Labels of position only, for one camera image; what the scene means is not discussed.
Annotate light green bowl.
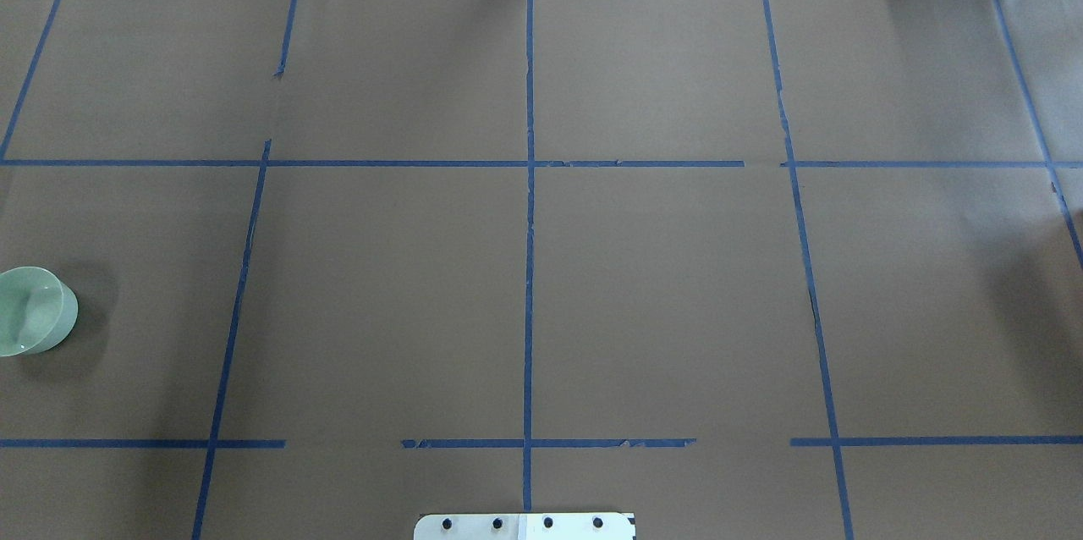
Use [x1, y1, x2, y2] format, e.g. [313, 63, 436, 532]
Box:
[1, 267, 79, 356]

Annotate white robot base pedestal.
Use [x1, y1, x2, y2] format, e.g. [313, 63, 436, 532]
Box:
[413, 512, 637, 539]

